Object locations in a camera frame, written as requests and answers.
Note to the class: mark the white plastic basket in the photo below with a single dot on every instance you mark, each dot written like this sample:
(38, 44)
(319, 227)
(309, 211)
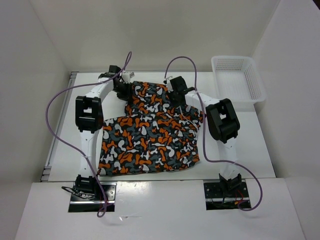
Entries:
(238, 79)

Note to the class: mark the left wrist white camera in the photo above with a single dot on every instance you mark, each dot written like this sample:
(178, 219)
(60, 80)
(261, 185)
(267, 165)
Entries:
(127, 76)

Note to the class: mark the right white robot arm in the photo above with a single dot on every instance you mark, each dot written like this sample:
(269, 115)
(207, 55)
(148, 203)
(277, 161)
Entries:
(220, 120)

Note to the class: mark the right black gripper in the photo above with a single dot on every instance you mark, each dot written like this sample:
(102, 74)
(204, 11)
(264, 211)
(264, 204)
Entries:
(177, 104)

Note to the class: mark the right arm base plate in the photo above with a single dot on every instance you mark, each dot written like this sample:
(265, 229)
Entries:
(216, 199)

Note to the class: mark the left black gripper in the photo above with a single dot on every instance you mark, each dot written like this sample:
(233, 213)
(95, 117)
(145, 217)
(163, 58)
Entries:
(127, 96)

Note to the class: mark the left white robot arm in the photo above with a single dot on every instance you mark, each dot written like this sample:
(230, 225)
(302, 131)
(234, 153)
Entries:
(89, 120)

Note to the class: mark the wrist white camera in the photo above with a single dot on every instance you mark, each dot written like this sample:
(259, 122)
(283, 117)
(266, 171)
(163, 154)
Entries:
(167, 82)
(127, 76)

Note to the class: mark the aluminium table edge rail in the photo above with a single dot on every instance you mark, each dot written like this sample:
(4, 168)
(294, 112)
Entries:
(66, 98)

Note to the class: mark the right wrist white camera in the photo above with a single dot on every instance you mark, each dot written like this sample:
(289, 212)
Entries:
(167, 82)

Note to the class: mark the camouflage orange black shorts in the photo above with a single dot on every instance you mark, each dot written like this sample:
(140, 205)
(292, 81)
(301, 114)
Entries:
(153, 136)

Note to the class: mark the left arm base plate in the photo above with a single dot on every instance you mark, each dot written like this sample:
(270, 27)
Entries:
(88, 202)

